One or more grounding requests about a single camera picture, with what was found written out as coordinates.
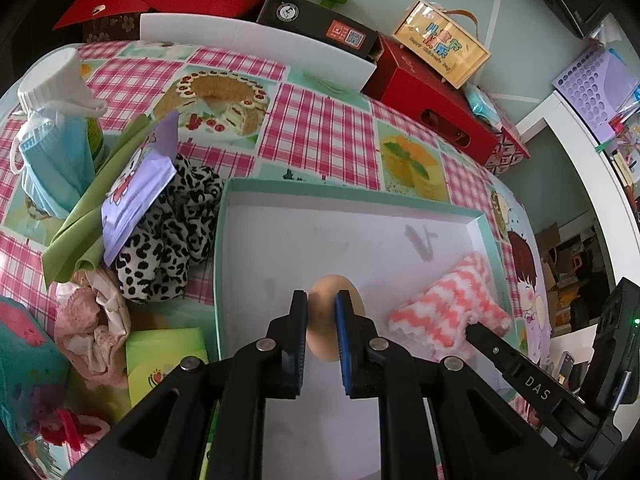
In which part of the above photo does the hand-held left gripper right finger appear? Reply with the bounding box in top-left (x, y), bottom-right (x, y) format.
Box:
top-left (335, 290), bottom-right (583, 480)

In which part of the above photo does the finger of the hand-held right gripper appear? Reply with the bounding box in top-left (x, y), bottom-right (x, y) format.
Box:
top-left (465, 322), bottom-right (586, 421)

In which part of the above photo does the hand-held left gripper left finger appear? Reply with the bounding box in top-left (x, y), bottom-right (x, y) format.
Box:
top-left (62, 290), bottom-right (308, 480)

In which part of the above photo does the beige oval sponge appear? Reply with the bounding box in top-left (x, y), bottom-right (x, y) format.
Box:
top-left (306, 275), bottom-right (365, 362)

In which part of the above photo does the pink white striped towel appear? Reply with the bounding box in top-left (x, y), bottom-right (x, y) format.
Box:
top-left (387, 252), bottom-right (513, 363)

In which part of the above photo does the white tray with teal rim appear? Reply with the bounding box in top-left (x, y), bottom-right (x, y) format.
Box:
top-left (212, 178), bottom-right (516, 480)

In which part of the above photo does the leopard print cloth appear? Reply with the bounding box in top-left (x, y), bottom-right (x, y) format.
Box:
top-left (115, 155), bottom-right (226, 303)

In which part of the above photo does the pink satin cloth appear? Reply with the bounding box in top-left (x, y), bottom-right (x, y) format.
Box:
top-left (54, 267), bottom-right (132, 391)

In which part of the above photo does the purple cartoon packet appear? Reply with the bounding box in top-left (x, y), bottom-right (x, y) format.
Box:
top-left (100, 110), bottom-right (180, 266)

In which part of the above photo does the green cloth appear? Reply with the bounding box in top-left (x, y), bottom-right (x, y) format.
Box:
top-left (41, 115), bottom-right (151, 288)

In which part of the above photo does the blue face mask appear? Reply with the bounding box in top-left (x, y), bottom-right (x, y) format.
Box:
top-left (10, 100), bottom-right (108, 221)

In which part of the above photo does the cardboard box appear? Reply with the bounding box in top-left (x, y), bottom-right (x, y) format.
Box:
top-left (535, 222), bottom-right (563, 256)

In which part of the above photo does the green tissue packet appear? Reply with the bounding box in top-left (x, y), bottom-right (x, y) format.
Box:
top-left (125, 327), bottom-right (208, 408)

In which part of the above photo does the red patterned box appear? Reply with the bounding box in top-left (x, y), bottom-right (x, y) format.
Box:
top-left (482, 120), bottom-right (531, 176)

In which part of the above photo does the colourful stationery pile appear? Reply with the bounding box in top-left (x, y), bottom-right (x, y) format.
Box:
top-left (595, 105), bottom-right (640, 201)

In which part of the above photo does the red hair accessory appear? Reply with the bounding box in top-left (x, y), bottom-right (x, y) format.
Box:
top-left (35, 405), bottom-right (111, 453)

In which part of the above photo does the light blue packet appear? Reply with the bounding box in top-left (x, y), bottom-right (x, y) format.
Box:
top-left (462, 82), bottom-right (503, 131)

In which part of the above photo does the red box with window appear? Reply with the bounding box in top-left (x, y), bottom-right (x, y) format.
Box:
top-left (361, 35), bottom-right (501, 166)

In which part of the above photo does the teal embossed pouch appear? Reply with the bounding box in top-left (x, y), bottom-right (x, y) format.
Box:
top-left (0, 295), bottom-right (71, 451)

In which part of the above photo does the purple perforated basket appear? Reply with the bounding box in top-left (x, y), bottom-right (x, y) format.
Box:
top-left (552, 45), bottom-right (640, 146)

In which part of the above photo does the white board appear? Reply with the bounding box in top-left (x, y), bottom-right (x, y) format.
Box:
top-left (139, 12), bottom-right (378, 93)

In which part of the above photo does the long black box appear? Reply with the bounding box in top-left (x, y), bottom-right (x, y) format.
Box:
top-left (256, 0), bottom-right (383, 63)

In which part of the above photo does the white bottle with green label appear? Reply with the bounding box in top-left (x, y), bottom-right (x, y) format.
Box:
top-left (17, 49), bottom-right (108, 171)

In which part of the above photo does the brown floral box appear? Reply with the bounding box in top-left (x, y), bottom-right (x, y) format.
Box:
top-left (82, 10), bottom-right (141, 43)

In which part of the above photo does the small red box lid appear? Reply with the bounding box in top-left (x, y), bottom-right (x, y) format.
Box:
top-left (52, 0), bottom-right (151, 31)

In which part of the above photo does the white shelf frame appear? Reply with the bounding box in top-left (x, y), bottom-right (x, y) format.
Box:
top-left (515, 90), bottom-right (636, 291)

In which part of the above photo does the yellow gift box with handle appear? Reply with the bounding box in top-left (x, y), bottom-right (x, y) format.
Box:
top-left (392, 0), bottom-right (492, 88)

